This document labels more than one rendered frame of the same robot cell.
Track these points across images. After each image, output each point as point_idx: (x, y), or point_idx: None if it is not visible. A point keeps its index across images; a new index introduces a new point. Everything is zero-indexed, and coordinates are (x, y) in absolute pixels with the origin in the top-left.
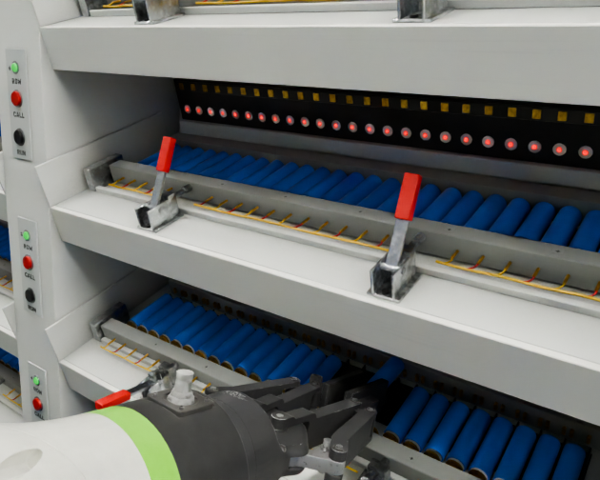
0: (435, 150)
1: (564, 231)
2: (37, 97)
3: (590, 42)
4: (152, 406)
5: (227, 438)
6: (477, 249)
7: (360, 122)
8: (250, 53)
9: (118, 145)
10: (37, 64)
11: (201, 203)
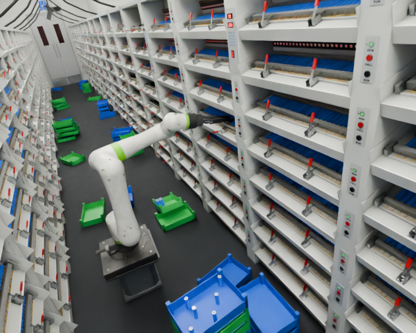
0: None
1: None
2: (184, 74)
3: (224, 73)
4: (188, 113)
5: (195, 116)
6: (230, 95)
7: None
8: (203, 70)
9: (199, 79)
10: (183, 69)
11: (207, 90)
